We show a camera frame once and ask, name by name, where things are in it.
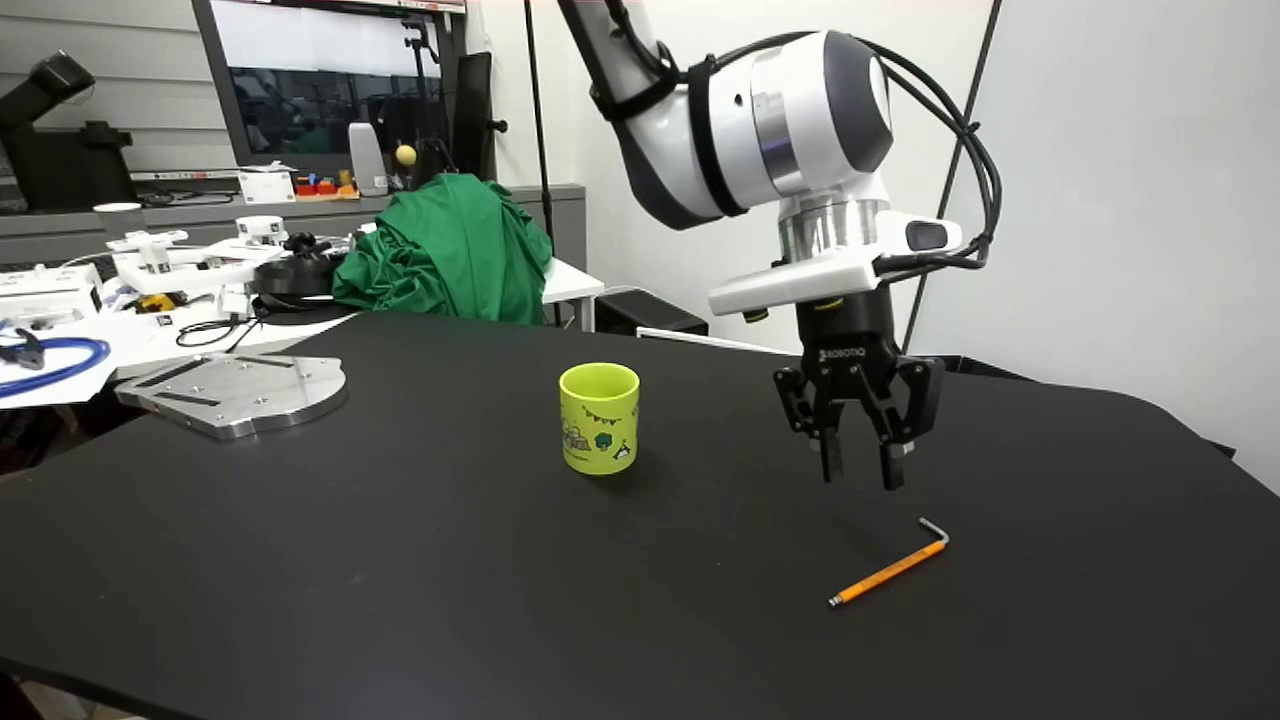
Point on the yellow ball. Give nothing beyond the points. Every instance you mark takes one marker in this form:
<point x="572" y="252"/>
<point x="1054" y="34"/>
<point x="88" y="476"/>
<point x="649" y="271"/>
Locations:
<point x="407" y="157"/>

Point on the green cloth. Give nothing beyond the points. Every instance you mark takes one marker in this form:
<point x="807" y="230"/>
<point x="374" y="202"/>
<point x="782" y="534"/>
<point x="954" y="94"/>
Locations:
<point x="454" y="252"/>

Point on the white lidded container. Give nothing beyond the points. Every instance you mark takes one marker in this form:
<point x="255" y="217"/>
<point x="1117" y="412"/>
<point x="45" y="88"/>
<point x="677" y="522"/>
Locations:
<point x="266" y="184"/>

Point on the slanted black pole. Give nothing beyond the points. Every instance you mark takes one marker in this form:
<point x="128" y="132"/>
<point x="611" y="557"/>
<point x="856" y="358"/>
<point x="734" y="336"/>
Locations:
<point x="987" y="54"/>

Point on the silver metal plate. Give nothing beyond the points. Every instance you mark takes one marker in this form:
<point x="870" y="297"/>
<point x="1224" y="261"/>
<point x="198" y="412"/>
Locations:
<point x="240" y="395"/>

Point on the white device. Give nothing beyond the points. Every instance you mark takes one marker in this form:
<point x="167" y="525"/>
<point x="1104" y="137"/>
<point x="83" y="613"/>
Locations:
<point x="167" y="248"/>

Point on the white box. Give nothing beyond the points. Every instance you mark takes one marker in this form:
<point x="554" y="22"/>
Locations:
<point x="45" y="294"/>

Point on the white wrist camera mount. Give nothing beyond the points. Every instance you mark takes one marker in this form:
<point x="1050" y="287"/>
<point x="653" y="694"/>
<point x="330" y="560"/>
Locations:
<point x="812" y="280"/>

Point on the black upright panel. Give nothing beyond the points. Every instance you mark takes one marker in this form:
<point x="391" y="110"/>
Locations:
<point x="472" y="113"/>

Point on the black box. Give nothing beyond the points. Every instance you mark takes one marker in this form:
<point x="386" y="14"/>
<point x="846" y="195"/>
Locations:
<point x="644" y="312"/>

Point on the yellow mug with print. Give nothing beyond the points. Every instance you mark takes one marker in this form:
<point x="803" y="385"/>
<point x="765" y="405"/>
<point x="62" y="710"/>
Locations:
<point x="600" y="426"/>

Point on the upright black pole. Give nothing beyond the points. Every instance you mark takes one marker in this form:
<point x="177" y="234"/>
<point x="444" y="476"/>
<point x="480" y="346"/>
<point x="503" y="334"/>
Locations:
<point x="537" y="104"/>

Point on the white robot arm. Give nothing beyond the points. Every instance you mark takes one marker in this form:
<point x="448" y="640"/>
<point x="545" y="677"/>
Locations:
<point x="772" y="124"/>

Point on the white bottle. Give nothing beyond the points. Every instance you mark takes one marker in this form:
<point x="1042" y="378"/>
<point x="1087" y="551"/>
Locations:
<point x="366" y="163"/>

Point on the black table cover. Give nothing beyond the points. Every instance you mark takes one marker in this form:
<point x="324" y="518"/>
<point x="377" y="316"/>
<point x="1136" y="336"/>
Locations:
<point x="532" y="600"/>

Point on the grey workbench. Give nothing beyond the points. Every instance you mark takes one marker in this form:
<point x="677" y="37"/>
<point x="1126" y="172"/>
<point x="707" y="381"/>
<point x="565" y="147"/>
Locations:
<point x="132" y="221"/>

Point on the dark framed monitor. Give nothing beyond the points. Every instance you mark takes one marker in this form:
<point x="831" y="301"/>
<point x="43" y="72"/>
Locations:
<point x="332" y="113"/>

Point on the black round bag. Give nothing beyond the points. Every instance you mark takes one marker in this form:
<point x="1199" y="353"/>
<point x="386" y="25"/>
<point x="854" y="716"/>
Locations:
<point x="296" y="280"/>

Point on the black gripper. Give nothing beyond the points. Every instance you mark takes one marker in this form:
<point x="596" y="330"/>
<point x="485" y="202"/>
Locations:
<point x="846" y="334"/>

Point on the black machine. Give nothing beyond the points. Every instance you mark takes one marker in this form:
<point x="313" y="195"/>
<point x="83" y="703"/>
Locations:
<point x="65" y="166"/>

